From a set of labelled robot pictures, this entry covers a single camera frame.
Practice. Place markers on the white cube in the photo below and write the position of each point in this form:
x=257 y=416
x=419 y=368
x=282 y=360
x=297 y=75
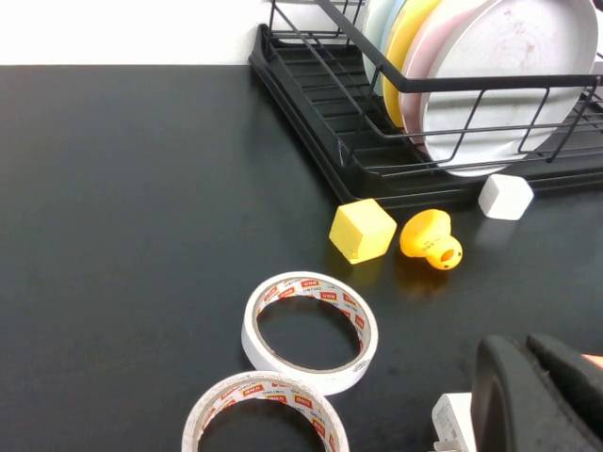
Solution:
x=504 y=198

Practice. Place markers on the yellow rubber duck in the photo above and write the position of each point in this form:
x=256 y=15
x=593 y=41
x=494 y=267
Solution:
x=424 y=235

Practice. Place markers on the yellow plate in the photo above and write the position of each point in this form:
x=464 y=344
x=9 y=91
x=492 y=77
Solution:
x=400 y=47

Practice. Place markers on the white power adapter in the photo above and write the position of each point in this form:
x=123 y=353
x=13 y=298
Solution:
x=452 y=424

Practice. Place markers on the pink plate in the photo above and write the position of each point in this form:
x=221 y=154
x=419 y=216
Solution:
x=410 y=94

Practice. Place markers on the yellow foam cube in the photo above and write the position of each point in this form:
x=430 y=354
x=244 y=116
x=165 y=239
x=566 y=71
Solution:
x=363 y=230

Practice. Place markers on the white double-sided tape roll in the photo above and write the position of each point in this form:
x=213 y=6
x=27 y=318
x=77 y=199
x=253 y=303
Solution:
x=198 y=419
x=252 y=334

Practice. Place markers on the light blue plate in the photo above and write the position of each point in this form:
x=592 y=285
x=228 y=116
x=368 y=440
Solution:
x=395 y=28

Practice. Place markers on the pale mint plate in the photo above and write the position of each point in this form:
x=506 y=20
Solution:
x=374 y=33

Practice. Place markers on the grey plate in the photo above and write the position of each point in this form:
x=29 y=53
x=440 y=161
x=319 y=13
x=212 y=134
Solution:
x=509 y=61

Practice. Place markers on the black padded object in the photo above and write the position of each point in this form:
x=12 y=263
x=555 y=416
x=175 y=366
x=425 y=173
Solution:
x=518 y=400

